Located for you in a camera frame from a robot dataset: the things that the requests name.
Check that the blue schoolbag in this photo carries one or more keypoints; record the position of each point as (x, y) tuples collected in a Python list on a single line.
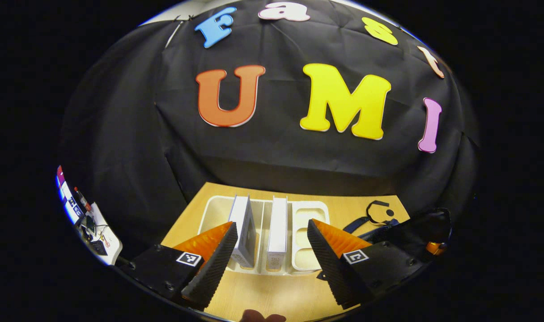
[(410, 228)]

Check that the white book grey patterned cover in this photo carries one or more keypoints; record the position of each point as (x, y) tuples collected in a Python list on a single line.
[(277, 228)]

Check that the black backdrop cloth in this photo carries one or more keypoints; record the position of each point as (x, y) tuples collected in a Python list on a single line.
[(276, 156)]

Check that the thin white rod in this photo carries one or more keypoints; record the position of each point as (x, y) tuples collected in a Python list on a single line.
[(173, 35)]

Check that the white cluttered side table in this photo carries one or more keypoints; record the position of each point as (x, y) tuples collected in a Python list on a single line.
[(111, 243)]

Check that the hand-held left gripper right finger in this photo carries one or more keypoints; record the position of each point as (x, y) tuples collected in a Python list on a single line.
[(328, 264)]

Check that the white bookshelf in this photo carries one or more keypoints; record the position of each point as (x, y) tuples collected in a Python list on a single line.
[(218, 210)]

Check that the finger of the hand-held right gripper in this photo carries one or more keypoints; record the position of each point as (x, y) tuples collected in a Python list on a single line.
[(435, 248)]

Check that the white book dark figure cover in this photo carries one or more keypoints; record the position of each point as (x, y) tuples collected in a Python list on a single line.
[(243, 223)]

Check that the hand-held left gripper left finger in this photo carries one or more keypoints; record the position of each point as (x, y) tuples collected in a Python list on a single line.
[(218, 259)]

